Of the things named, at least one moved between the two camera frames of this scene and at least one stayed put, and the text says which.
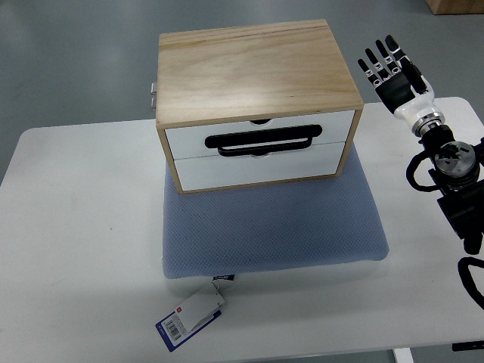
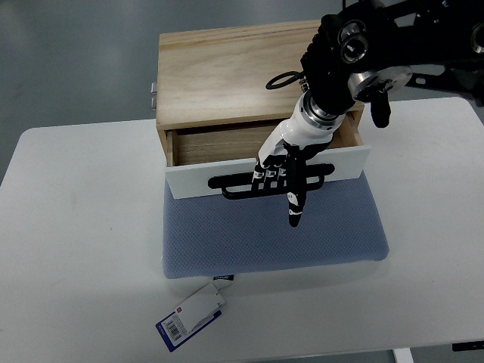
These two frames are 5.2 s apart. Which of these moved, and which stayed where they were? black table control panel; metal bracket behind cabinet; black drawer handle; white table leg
Moved: black drawer handle
Stayed: white table leg; black table control panel; metal bracket behind cabinet
